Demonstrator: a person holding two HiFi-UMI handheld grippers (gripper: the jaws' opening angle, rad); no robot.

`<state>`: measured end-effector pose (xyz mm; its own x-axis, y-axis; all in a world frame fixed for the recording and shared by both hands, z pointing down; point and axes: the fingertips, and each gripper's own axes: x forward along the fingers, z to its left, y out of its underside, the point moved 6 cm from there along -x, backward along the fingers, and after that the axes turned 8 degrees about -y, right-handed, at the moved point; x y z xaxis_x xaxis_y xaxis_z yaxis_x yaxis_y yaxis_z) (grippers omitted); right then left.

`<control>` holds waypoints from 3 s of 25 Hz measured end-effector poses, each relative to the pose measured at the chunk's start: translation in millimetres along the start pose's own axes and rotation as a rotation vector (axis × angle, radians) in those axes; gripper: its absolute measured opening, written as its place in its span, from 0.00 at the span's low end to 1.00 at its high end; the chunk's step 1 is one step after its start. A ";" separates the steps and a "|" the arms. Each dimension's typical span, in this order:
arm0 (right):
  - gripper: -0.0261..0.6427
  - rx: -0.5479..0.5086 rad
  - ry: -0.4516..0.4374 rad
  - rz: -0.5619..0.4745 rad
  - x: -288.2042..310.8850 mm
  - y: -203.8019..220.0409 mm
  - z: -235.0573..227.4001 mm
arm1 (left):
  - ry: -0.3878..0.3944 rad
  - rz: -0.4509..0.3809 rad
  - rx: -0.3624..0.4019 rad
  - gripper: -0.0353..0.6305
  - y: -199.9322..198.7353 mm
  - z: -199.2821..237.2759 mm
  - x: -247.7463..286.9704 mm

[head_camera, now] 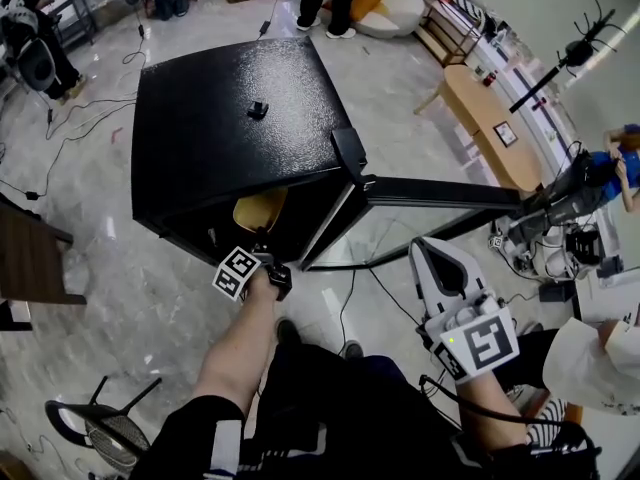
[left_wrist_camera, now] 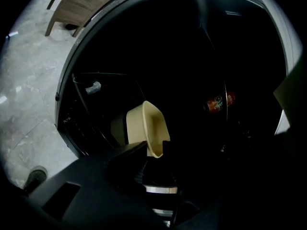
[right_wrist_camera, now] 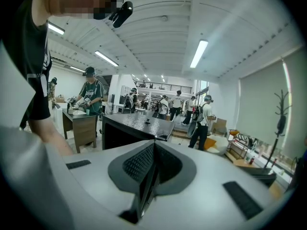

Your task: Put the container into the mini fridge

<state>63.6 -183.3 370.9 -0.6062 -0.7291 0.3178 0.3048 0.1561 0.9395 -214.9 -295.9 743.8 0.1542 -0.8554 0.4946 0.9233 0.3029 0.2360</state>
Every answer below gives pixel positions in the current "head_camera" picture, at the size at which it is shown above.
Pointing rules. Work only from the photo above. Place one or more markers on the person's right forearm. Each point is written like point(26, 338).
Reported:
point(487, 408)

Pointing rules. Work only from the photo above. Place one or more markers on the grey shell chair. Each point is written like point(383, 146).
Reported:
point(37, 65)

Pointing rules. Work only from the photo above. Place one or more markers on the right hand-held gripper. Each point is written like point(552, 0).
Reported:
point(480, 338)

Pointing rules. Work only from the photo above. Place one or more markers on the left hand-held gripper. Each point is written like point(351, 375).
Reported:
point(235, 273)

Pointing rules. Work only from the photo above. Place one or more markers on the dark wooden table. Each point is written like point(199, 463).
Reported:
point(30, 263)

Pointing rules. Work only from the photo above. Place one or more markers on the small picture frame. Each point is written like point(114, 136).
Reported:
point(505, 134)

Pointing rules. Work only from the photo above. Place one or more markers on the yellow container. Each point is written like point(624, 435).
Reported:
point(260, 209)

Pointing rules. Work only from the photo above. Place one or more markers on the person's shoe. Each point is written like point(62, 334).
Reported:
point(288, 332)
point(353, 350)

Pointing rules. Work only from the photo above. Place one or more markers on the white beanbag sofa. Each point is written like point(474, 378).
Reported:
point(400, 8)

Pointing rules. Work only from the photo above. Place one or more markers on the black coat stand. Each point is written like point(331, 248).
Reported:
point(580, 50)

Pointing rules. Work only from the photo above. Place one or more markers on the red can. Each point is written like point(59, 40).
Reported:
point(490, 78)

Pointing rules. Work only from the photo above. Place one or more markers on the person's left forearm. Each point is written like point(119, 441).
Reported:
point(235, 353)

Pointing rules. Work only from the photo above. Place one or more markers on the person's right shoe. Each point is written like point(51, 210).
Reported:
point(353, 350)

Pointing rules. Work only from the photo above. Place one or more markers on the white machine base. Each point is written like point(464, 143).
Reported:
point(552, 253)

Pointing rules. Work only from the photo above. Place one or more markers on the black mini fridge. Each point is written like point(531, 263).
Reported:
point(210, 133)

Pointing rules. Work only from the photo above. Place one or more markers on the person's left shoe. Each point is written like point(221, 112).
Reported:
point(288, 332)

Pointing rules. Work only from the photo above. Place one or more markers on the small black block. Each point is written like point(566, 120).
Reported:
point(258, 110)

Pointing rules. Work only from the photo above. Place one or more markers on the wooden shelf rack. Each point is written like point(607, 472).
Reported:
point(450, 28)

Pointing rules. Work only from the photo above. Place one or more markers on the black power adapter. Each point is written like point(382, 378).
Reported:
point(264, 28)

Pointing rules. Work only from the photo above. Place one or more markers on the orange cushion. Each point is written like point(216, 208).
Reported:
point(367, 3)

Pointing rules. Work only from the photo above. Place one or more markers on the black mesh chair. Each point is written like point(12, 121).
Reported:
point(115, 433)

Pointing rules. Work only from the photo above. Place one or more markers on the oblong wooden table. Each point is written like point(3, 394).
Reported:
point(480, 113)

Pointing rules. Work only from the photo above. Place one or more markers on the person's black clothing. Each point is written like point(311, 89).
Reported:
point(340, 418)

